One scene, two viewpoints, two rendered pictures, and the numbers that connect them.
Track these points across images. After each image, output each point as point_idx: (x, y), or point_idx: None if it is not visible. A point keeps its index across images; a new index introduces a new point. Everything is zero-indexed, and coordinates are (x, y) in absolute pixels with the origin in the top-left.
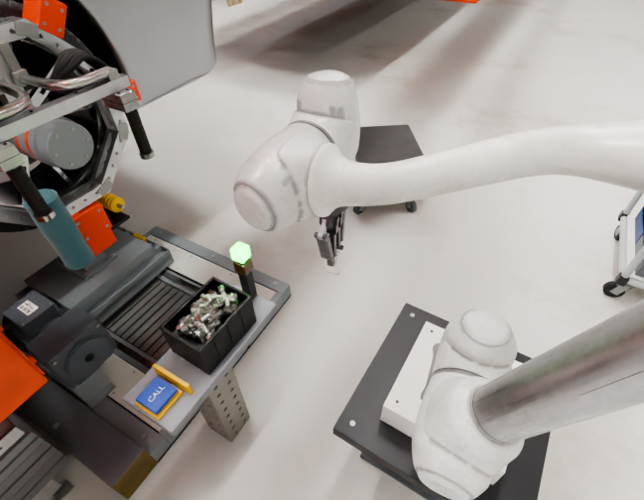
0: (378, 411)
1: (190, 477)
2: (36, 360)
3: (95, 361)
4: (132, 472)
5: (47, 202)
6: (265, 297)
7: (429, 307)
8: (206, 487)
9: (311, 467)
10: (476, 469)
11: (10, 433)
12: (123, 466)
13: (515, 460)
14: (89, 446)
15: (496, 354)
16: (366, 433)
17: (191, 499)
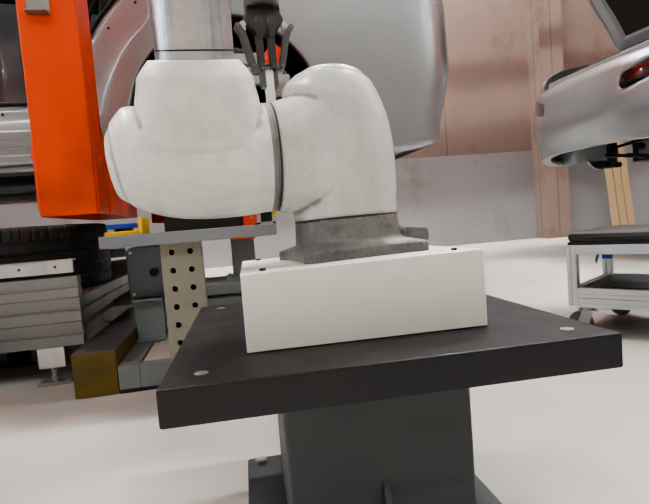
0: None
1: (118, 408)
2: (102, 195)
3: (156, 281)
4: (93, 364)
5: None
6: None
7: (579, 411)
8: (115, 417)
9: (195, 447)
10: (133, 109)
11: (66, 260)
12: (92, 350)
13: (323, 352)
14: (99, 340)
15: (298, 76)
16: (218, 312)
17: (96, 416)
